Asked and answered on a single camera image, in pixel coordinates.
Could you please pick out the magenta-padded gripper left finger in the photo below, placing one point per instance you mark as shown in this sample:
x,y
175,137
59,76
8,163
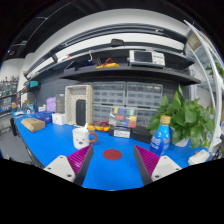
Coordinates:
x,y
63,166

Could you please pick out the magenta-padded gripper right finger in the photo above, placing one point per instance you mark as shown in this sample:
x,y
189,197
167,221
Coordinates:
x,y
163,166

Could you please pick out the blue drink bottle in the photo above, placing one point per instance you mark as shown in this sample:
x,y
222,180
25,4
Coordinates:
x,y
160,138

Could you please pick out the black flat case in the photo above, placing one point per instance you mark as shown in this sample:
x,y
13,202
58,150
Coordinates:
x,y
140,135

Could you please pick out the small white box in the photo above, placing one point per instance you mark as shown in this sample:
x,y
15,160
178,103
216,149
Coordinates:
x,y
58,119

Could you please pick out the flat round red coaster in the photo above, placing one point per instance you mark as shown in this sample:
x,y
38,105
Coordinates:
x,y
112,154

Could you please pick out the brown cardboard box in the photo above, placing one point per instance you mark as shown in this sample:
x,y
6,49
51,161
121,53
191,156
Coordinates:
x,y
32,124

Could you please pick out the grey small-parts drawer cabinet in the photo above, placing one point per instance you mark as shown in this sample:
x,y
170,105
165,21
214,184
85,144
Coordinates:
x,y
144,95
109,93
146,116
101,113

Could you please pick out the small blue box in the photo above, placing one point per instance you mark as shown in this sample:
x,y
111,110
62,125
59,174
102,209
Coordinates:
x,y
43,117

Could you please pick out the black box with white label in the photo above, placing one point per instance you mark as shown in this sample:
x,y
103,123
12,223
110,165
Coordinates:
x,y
120,132

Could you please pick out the green potted plant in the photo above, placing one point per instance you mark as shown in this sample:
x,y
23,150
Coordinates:
x,y
188,116

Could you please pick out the black rectangular speaker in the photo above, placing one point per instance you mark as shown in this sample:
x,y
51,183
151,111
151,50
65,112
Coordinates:
x,y
81,112

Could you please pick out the purple plastic container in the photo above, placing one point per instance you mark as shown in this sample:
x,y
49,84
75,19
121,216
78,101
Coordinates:
x,y
51,104

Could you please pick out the dark grey upright box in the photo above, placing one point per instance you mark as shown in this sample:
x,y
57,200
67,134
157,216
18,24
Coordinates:
x,y
60,103

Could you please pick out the clear organiser with colourful parts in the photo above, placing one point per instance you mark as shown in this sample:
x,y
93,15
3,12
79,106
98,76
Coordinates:
x,y
123,116

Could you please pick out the dark shelf unit with parts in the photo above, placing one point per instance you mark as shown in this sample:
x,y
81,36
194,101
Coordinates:
x,y
8,95

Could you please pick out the dark grey wall shelf unit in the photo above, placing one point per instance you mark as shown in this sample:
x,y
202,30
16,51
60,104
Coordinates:
x,y
133,72

